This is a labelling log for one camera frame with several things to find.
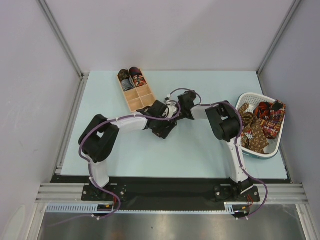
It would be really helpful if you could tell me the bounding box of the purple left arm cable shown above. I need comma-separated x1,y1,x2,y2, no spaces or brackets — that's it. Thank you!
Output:
78,99,182,227

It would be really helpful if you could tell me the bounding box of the white teal plastic basket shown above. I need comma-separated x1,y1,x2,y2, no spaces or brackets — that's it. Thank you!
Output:
236,92,286,159

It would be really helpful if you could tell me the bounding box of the aluminium frame rail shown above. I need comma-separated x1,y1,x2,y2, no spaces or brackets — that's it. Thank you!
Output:
36,0,85,79

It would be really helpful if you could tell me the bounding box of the navy red rolled tie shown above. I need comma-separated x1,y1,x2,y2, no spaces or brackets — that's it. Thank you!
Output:
129,67,143,78

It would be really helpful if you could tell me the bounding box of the wooden compartment box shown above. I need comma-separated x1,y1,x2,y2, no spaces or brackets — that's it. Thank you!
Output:
117,68,156,113

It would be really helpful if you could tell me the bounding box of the grey blue rolled tie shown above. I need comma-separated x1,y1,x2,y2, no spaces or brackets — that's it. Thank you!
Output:
120,78,135,92

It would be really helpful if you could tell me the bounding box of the orange black tie in basket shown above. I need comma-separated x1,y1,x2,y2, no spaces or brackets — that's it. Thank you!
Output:
253,101,273,121

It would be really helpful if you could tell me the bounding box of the red black rolled tie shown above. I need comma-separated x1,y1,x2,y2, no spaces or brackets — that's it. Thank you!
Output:
132,74,147,88

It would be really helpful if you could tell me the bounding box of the brown patterned tie in basket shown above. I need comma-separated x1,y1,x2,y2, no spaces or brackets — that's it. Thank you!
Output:
238,103,269,155

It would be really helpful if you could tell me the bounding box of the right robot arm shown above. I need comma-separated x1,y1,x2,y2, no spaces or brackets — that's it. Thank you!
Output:
178,91,253,201

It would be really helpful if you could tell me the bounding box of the dark paisley tie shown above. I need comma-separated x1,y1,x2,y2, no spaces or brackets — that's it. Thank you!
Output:
155,122,177,139

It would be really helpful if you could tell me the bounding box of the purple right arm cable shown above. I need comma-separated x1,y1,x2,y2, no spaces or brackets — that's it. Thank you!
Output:
167,87,270,221

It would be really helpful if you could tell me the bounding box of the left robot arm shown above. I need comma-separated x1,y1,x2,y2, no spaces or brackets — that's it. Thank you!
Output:
78,99,182,200

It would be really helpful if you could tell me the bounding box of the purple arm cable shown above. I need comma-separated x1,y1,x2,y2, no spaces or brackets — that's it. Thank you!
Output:
167,87,270,221
78,99,182,227

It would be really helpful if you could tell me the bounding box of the brown rolled tie in box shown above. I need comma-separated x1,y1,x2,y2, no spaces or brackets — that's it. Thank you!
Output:
117,69,130,82

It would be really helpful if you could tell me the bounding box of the white cable duct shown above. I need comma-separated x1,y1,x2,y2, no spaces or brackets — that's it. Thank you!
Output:
45,202,248,215

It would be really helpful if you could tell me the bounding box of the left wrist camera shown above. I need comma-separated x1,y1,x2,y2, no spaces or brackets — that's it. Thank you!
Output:
164,104,179,119

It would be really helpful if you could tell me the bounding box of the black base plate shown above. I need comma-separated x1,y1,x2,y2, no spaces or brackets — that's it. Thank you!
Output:
51,174,262,211

